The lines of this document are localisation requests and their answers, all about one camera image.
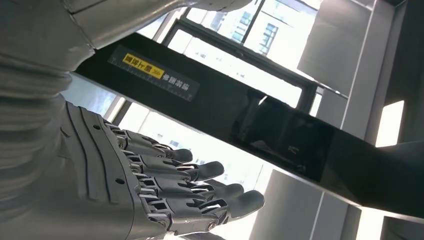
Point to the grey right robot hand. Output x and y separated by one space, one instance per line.
99 185

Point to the black inbound scanner machine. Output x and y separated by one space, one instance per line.
232 116

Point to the black yellow ruler label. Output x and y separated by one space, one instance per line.
155 73

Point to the dark window frame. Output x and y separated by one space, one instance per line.
238 53

